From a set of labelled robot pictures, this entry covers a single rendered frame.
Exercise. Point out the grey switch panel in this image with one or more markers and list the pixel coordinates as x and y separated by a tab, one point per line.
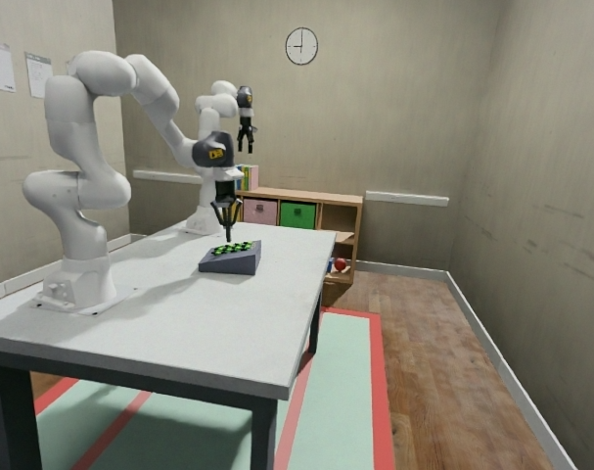
242	258

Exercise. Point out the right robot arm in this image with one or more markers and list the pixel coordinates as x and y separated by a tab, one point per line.
85	272

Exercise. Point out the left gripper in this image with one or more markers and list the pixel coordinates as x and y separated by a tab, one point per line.
245	123

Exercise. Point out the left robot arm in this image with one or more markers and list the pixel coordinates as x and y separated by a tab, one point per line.
221	104

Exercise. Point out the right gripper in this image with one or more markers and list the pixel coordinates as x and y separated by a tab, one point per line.
226	188

